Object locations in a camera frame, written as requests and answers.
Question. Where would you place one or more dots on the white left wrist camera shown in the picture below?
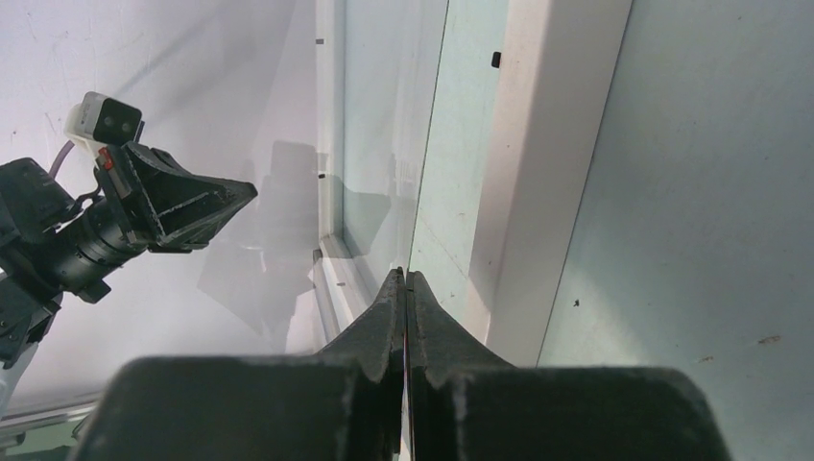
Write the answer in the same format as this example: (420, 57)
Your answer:
(99, 120)

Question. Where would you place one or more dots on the white picture frame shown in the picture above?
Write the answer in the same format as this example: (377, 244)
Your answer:
(520, 95)

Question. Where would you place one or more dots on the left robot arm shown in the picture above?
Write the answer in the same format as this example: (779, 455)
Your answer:
(28, 306)

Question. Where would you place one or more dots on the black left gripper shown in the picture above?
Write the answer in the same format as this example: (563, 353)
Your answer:
(143, 199)

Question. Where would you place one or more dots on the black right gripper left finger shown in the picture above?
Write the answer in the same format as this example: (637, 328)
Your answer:
(340, 403)

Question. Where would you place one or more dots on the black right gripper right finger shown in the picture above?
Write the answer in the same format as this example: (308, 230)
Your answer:
(467, 403)

